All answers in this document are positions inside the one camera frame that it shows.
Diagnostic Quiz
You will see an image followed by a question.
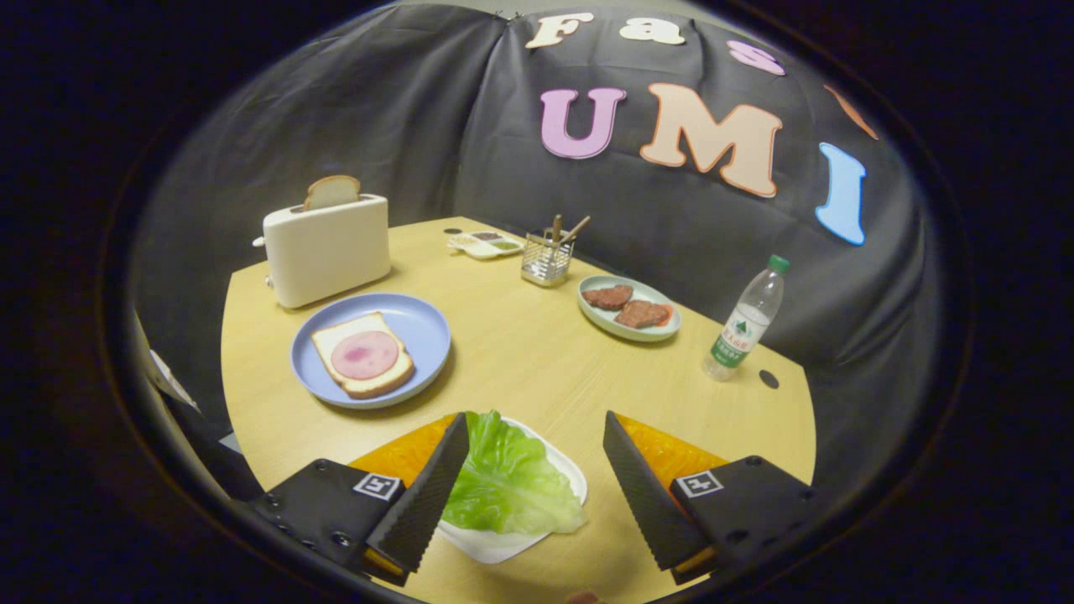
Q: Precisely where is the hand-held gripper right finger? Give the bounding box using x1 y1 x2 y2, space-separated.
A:
602 409 819 586

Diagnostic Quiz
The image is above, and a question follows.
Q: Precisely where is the wire mesh utensil holder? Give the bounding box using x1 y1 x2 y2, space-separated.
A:
520 231 576 288

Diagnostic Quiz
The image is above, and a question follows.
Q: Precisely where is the white divided condiment dish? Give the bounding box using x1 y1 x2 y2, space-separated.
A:
446 231 525 260

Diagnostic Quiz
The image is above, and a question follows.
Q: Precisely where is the clear plastic water bottle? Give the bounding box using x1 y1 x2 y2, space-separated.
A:
701 254 791 383

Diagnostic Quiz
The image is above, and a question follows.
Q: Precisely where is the brown meat patty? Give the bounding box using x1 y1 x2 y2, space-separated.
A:
614 300 670 329
582 284 634 311

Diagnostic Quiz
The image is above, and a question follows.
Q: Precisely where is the pale green plate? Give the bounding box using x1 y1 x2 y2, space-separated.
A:
577 274 682 343

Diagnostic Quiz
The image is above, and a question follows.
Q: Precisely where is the green lettuce leaf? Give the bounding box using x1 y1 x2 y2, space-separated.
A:
441 409 588 536

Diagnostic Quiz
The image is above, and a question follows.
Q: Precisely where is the white bread slice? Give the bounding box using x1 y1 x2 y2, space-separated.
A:
310 312 415 399
303 174 362 211

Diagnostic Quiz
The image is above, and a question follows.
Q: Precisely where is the dark cloth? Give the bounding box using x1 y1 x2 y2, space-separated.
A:
159 390 265 502

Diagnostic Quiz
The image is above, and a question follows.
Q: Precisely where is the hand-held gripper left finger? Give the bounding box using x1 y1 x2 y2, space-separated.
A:
249 411 471 588

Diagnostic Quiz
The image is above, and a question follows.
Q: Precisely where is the blue plate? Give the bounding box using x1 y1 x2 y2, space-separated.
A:
290 292 452 410

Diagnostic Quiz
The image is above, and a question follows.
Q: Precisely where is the pink ham slice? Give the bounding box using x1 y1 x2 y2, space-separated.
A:
331 331 400 380

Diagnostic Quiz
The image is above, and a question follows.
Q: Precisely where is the white toaster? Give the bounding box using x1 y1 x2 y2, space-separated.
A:
253 195 393 310

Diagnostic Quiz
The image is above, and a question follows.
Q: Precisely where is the white plate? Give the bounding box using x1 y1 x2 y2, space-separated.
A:
436 417 588 565

